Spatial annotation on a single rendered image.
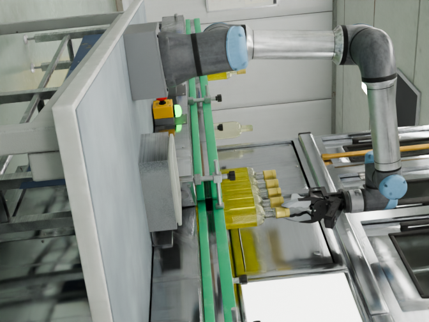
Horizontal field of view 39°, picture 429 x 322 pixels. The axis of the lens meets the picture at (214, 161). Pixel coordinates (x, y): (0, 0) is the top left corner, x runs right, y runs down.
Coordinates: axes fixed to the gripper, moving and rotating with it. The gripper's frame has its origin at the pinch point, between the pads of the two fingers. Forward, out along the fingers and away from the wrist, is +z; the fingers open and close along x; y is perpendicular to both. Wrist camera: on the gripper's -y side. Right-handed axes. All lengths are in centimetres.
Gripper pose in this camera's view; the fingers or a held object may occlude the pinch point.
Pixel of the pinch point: (286, 211)
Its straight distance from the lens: 195.6
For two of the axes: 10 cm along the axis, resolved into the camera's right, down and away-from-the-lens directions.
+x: -0.8, -8.7, -4.9
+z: -9.9, 1.0, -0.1
